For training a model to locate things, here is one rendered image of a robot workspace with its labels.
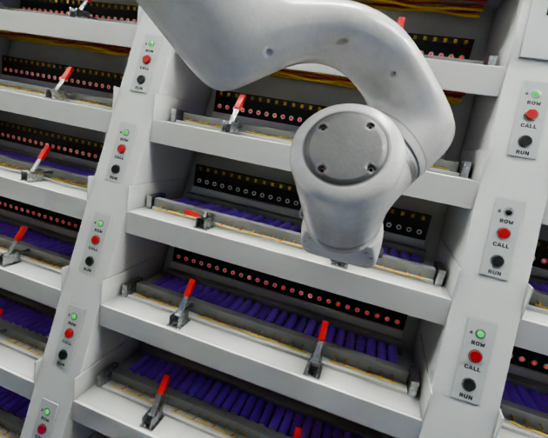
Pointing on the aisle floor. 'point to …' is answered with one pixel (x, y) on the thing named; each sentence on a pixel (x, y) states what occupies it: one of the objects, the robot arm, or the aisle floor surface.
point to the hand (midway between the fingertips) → (341, 250)
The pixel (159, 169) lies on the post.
